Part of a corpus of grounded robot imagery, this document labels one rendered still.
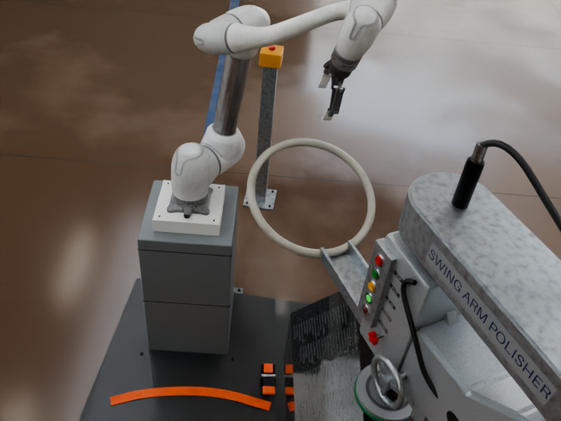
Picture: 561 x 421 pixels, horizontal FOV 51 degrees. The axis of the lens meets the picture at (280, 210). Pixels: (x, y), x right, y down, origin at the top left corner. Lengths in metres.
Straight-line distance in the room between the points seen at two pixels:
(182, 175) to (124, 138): 2.09
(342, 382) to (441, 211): 0.94
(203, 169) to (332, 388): 0.99
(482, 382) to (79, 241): 2.72
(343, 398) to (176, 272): 0.96
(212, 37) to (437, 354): 1.26
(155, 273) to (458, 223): 1.60
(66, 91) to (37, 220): 1.51
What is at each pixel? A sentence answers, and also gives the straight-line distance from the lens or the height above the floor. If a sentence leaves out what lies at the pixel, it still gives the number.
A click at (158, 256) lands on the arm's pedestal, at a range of 2.59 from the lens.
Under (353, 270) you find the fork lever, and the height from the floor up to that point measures 1.08.
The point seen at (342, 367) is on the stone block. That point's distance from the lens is 2.20.
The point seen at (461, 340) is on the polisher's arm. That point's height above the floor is 1.39.
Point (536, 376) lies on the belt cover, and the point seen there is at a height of 1.65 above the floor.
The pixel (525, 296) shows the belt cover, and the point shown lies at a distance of 1.30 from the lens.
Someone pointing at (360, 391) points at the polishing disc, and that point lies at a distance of 2.03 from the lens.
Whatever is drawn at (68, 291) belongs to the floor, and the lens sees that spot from 3.46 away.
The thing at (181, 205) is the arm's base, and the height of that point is 0.89.
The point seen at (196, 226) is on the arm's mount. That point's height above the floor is 0.85.
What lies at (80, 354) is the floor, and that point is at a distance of 3.19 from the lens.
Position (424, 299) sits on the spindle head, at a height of 1.50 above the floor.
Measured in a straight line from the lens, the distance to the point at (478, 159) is 1.37.
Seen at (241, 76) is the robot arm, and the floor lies 1.43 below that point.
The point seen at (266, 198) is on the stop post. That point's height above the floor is 0.01.
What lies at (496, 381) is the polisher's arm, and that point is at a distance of 1.52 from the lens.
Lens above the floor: 2.58
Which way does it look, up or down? 42 degrees down
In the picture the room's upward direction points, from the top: 6 degrees clockwise
